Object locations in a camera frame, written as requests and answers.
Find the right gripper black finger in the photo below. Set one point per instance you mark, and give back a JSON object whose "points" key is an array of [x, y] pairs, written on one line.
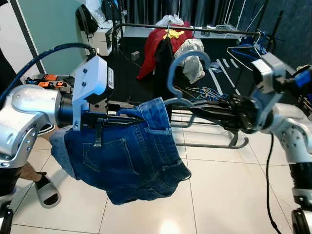
{"points": [[214, 114], [214, 104]]}

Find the blue denim jeans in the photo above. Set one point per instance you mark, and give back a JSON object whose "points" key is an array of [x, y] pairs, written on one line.
{"points": [[131, 161]]}

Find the grey plastic hanger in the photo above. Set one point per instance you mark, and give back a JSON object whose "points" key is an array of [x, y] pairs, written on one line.
{"points": [[171, 70]]}

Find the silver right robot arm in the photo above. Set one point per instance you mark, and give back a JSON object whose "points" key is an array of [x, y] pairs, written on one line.
{"points": [[287, 131]]}

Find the white grey garment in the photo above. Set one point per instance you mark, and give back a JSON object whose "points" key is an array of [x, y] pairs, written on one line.
{"points": [[192, 53]]}

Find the small grey box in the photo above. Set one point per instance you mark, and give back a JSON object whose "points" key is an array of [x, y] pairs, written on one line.
{"points": [[135, 55]]}

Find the red cloth cover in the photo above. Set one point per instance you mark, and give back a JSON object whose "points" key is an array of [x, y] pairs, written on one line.
{"points": [[151, 53]]}

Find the white shelf unit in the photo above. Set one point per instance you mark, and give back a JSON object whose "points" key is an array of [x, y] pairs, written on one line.
{"points": [[105, 41]]}

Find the person black printed shorts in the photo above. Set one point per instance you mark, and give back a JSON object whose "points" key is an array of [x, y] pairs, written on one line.
{"points": [[46, 130]]}

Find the orange black tool case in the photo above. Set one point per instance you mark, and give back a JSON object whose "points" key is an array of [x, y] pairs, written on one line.
{"points": [[48, 78]]}

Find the yellow cloth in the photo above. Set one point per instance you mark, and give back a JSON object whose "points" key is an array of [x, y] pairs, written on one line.
{"points": [[175, 34]]}

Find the black backpack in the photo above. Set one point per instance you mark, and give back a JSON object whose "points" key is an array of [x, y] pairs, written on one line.
{"points": [[87, 19]]}

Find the white plastic bag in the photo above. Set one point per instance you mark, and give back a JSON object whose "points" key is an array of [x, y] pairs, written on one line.
{"points": [[168, 20]]}

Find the person bare leg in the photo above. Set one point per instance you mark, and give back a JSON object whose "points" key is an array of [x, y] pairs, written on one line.
{"points": [[30, 171]]}

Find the black white slide sandal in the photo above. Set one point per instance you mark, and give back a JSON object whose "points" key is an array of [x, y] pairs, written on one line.
{"points": [[48, 192]]}

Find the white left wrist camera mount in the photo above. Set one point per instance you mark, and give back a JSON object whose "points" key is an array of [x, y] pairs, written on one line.
{"points": [[92, 78]]}

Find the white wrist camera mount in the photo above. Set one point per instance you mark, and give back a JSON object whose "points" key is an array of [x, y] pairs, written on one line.
{"points": [[92, 78], [265, 73]]}

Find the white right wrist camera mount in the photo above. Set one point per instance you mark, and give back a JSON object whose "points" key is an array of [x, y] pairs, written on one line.
{"points": [[265, 73]]}

